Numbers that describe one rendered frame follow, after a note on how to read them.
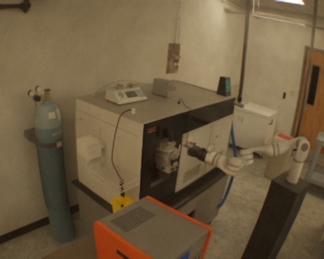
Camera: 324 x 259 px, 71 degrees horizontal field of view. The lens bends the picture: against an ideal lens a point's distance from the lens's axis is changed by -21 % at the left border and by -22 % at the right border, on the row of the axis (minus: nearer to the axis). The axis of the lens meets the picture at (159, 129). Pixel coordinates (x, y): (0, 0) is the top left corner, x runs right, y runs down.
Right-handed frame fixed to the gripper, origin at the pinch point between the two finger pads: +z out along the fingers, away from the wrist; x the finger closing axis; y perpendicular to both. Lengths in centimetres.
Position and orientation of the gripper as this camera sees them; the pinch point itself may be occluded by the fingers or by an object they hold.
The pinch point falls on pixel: (183, 142)
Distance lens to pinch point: 163.3
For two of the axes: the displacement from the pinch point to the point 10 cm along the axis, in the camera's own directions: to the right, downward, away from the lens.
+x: 6.4, -2.2, 7.3
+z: -7.6, -2.9, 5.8
